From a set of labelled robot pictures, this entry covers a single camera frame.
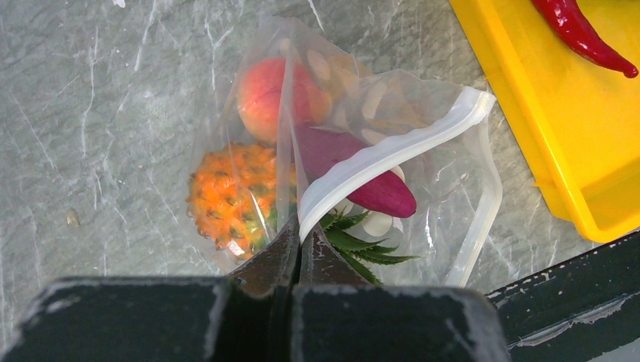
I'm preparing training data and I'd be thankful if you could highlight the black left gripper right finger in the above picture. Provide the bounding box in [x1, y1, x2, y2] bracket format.
[290, 226, 510, 361]

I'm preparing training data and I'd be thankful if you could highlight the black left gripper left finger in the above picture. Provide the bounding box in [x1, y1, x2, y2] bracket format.
[3, 218, 300, 361]

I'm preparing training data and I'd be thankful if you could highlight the orange toy pineapple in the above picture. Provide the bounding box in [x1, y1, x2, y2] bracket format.
[186, 142, 418, 287]

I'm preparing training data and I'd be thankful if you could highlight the clear zip top bag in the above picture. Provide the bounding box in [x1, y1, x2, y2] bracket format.
[184, 17, 502, 287]

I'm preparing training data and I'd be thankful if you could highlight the purple toy sweet potato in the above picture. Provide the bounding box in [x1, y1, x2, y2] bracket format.
[294, 124, 417, 218]

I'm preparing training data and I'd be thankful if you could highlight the pink toy peach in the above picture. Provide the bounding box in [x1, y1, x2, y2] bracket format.
[237, 57, 332, 144]

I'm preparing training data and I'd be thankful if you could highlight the yellow plastic tray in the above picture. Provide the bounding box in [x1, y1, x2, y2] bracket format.
[451, 1, 639, 243]

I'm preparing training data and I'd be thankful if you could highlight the red toy chili pepper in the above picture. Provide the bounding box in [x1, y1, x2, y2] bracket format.
[531, 0, 639, 78]

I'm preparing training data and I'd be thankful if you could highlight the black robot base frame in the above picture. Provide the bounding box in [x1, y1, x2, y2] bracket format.
[487, 233, 639, 361]

